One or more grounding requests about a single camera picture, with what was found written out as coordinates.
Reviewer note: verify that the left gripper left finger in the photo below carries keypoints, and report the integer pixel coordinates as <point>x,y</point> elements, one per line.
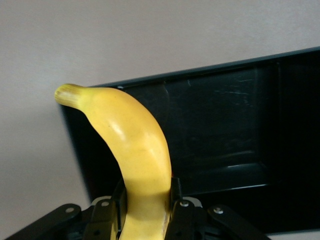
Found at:
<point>102,220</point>

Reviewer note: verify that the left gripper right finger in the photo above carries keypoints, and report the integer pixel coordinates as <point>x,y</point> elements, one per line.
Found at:
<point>187,222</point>

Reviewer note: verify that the yellow banana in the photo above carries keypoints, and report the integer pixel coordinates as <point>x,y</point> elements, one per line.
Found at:
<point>140,150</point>

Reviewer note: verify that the black plastic box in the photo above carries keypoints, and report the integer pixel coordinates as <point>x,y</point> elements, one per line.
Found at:
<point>225,130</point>

